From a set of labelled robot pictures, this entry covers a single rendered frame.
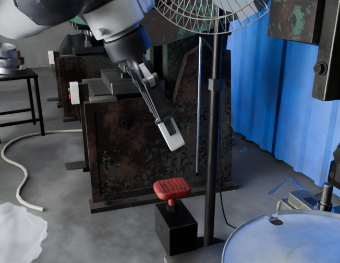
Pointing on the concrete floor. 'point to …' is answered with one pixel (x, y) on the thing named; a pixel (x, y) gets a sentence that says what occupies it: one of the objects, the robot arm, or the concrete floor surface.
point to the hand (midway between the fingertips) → (170, 132)
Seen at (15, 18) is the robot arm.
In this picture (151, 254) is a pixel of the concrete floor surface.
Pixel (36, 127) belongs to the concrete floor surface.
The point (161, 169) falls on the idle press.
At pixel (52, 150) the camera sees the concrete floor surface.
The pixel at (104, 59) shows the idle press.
